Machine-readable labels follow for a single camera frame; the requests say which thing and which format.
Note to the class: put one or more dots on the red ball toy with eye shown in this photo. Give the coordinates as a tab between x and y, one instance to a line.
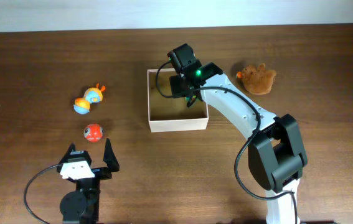
93	132

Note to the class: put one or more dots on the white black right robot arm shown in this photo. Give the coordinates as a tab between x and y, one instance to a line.
276	154

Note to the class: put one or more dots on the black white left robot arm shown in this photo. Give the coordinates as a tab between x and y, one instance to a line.
82	205

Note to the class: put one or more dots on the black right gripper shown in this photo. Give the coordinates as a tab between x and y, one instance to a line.
174	88

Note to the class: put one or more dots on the orange blue duck toy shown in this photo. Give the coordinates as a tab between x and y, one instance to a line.
91	96

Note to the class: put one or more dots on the white cardboard box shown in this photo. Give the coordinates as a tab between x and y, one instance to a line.
173	114

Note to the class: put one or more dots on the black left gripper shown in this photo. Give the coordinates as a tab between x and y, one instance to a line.
112	165

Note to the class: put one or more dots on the brown plush toy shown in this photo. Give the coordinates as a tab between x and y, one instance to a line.
257	80

